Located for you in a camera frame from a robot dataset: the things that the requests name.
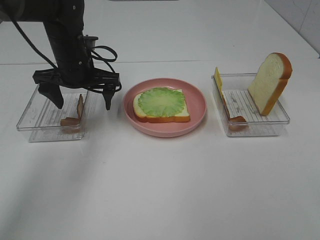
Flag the green lettuce leaf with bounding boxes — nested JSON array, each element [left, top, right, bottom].
[[137, 87, 187, 118]]

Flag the bacon strip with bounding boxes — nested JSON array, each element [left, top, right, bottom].
[[223, 98, 248, 132], [60, 94, 84, 134]]

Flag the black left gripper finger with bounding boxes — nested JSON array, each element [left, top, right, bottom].
[[38, 83, 64, 109], [103, 84, 115, 111]]

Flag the clear plastic bin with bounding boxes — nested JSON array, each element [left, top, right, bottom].
[[211, 73, 290, 137], [16, 86, 97, 143]]

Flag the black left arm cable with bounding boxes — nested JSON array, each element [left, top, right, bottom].
[[9, 17, 123, 94]]

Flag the pink round plate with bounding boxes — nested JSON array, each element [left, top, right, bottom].
[[123, 78, 207, 138]]

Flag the right clear plastic bin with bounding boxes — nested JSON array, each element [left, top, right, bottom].
[[211, 73, 290, 137]]

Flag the left clear plastic bin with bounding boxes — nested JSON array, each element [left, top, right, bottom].
[[16, 86, 97, 143]]

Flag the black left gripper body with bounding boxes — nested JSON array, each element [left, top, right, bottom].
[[32, 22, 120, 92]]

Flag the white bread slice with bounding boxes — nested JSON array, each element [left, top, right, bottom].
[[132, 87, 191, 124], [248, 52, 293, 116]]

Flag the yellow cheese slice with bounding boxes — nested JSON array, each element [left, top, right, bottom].
[[213, 67, 225, 101]]

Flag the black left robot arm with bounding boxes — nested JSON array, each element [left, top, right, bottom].
[[0, 0, 122, 110]]

